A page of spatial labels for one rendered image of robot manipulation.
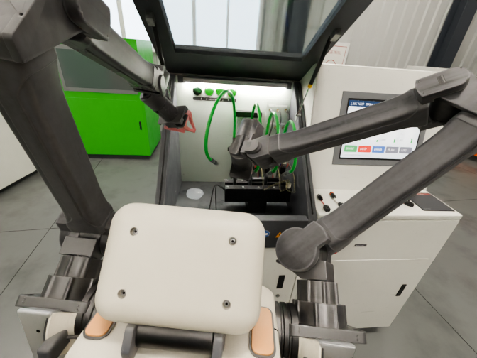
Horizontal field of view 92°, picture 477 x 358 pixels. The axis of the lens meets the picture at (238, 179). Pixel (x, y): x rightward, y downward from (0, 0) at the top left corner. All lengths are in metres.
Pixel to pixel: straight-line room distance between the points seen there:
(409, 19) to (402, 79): 5.35
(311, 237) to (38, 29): 0.44
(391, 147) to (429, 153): 0.93
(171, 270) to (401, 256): 1.31
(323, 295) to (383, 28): 6.14
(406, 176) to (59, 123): 0.51
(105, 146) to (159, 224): 3.69
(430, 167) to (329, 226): 0.18
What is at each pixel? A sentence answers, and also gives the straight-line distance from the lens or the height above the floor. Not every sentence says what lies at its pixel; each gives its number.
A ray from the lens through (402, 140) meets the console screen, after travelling 1.45.
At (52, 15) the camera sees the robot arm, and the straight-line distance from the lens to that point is 0.33.
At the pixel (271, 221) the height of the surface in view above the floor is 0.94.
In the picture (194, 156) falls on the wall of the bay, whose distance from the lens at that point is 1.43.
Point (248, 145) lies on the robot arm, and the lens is 0.59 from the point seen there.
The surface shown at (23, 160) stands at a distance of 3.83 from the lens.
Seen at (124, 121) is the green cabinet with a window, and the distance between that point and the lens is 3.74.
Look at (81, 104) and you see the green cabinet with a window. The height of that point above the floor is 0.81.
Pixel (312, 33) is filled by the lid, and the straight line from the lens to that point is 1.09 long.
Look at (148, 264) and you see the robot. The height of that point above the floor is 1.34.
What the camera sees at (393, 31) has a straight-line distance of 6.54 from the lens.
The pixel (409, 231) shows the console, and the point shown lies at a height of 0.89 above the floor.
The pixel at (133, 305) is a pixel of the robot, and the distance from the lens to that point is 0.33.
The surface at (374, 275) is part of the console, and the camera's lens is 1.52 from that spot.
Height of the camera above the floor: 1.58
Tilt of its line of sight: 29 degrees down
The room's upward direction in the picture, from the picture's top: 4 degrees clockwise
